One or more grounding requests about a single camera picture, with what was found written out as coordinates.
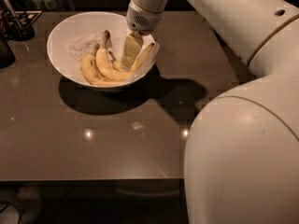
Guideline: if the black mesh pen holder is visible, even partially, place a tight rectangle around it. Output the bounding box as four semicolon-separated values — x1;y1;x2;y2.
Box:
2;11;35;41

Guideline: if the white paper sheet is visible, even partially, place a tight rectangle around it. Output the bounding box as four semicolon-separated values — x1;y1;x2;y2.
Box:
67;28;160;88

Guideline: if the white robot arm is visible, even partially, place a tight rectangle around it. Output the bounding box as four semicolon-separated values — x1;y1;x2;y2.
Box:
126;0;299;224

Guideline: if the white object under table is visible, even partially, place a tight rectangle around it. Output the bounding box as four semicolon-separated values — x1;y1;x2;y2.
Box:
0;184;41;224

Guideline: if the dark round container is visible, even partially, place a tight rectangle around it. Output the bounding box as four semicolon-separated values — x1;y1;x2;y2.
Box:
0;35;16;68

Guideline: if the yellow banana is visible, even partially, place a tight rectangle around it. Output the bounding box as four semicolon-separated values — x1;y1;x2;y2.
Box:
107;42;155;74
80;44;119;86
95;30;131;82

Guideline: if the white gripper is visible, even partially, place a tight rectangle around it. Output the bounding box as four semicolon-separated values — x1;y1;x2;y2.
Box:
121;0;163;71

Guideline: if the white ceramic bowl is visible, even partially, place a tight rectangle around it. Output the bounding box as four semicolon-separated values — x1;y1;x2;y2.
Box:
46;11;158;90

